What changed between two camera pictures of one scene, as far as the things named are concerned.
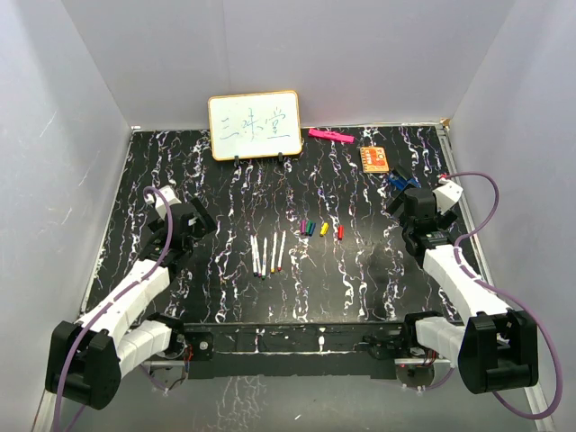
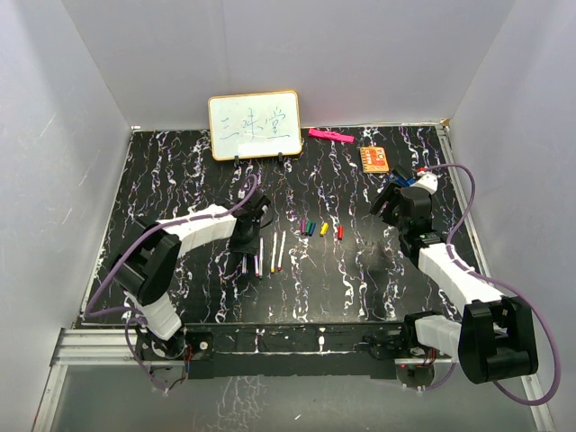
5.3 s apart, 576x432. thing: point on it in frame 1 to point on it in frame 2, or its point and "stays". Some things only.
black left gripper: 208,224 to 250,248
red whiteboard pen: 279,265 stays
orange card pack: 373,159 stays
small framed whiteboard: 254,125 stays
